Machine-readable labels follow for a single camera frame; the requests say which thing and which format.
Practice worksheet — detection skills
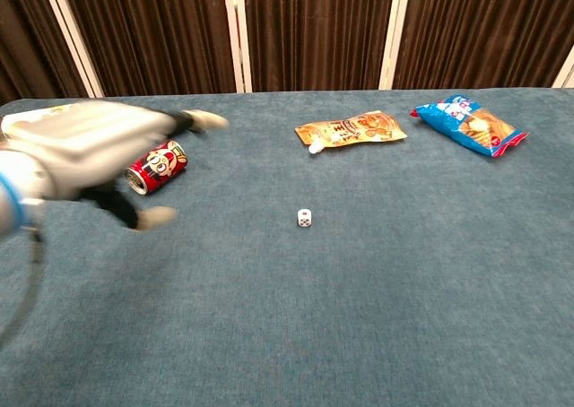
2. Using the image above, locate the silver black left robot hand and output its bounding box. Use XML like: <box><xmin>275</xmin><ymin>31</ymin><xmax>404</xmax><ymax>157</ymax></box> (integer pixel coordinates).
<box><xmin>7</xmin><ymin>100</ymin><xmax>230</xmax><ymax>232</ymax></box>

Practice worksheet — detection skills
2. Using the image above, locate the yellow juice bottle, fruit label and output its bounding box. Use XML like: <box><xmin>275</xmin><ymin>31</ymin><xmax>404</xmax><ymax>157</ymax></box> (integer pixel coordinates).
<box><xmin>0</xmin><ymin>103</ymin><xmax>82</xmax><ymax>133</ymax></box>

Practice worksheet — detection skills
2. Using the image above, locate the red cartoon drink can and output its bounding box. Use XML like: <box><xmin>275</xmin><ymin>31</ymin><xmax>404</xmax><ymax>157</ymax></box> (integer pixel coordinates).
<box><xmin>125</xmin><ymin>139</ymin><xmax>188</xmax><ymax>197</ymax></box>

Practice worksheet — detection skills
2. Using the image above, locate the brown curtain panel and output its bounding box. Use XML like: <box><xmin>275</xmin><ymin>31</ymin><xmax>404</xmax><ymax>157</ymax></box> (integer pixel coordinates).
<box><xmin>242</xmin><ymin>0</ymin><xmax>396</xmax><ymax>93</ymax></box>
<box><xmin>392</xmin><ymin>0</ymin><xmax>574</xmax><ymax>91</ymax></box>
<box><xmin>0</xmin><ymin>0</ymin><xmax>89</xmax><ymax>107</ymax></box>
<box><xmin>57</xmin><ymin>0</ymin><xmax>238</xmax><ymax>98</ymax></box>

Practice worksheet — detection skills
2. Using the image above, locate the orange spouted snack pouch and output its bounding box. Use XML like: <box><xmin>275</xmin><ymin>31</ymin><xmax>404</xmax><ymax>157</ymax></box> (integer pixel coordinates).
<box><xmin>293</xmin><ymin>109</ymin><xmax>409</xmax><ymax>155</ymax></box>

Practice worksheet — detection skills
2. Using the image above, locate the blue-green tablecloth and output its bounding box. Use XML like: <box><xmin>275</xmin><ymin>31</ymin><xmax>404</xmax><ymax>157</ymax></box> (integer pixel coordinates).
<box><xmin>0</xmin><ymin>87</ymin><xmax>574</xmax><ymax>407</ymax></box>

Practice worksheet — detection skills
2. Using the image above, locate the blue potato chip bag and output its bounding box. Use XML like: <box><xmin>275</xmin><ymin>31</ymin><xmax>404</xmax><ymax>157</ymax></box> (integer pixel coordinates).
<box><xmin>408</xmin><ymin>93</ymin><xmax>529</xmax><ymax>159</ymax></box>

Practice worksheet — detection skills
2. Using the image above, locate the white screen frame post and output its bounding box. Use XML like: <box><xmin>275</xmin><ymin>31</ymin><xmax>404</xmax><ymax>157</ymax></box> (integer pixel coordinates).
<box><xmin>222</xmin><ymin>0</ymin><xmax>254</xmax><ymax>94</ymax></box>
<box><xmin>552</xmin><ymin>56</ymin><xmax>574</xmax><ymax>90</ymax></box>
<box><xmin>39</xmin><ymin>0</ymin><xmax>106</xmax><ymax>99</ymax></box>
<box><xmin>378</xmin><ymin>0</ymin><xmax>413</xmax><ymax>91</ymax></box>

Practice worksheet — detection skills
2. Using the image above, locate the grey robot arm cable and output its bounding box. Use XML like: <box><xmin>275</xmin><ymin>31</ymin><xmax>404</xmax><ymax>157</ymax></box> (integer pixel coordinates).
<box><xmin>0</xmin><ymin>226</ymin><xmax>47</xmax><ymax>348</ymax></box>

